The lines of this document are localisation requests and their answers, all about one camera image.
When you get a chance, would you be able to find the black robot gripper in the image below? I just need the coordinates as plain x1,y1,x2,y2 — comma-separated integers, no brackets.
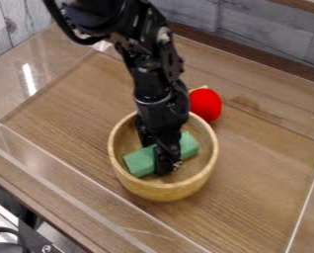
136,80,190,176

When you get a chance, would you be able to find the green rectangular block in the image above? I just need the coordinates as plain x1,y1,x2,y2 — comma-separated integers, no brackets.
123,131,199,178

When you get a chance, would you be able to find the light wooden bowl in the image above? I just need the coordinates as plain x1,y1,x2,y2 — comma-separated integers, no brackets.
108,113,219,202

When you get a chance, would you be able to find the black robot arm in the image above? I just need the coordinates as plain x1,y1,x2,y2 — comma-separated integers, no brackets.
43,0,190,176

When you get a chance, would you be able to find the red toy strawberry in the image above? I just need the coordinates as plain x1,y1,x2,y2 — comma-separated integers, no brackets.
188,86,223,123

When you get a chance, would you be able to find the clear acrylic front wall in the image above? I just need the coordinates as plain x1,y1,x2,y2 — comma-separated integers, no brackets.
0,125,210,253

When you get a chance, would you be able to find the clear acrylic corner bracket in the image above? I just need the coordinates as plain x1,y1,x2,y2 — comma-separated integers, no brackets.
91,41,112,52

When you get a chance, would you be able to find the black equipment with cable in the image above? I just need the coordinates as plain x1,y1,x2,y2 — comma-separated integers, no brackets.
0,223,65,253

